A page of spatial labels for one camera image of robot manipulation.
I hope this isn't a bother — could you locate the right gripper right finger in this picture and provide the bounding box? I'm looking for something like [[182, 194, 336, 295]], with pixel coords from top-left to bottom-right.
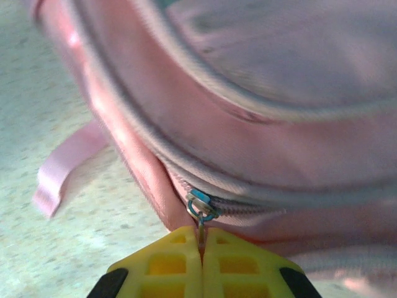
[[203, 228, 314, 298]]

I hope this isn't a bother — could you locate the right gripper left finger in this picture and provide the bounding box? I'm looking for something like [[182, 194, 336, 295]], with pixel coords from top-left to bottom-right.
[[86, 225, 202, 298]]

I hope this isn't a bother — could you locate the pink student backpack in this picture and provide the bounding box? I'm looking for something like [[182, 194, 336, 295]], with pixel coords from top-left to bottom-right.
[[30, 0, 397, 298]]

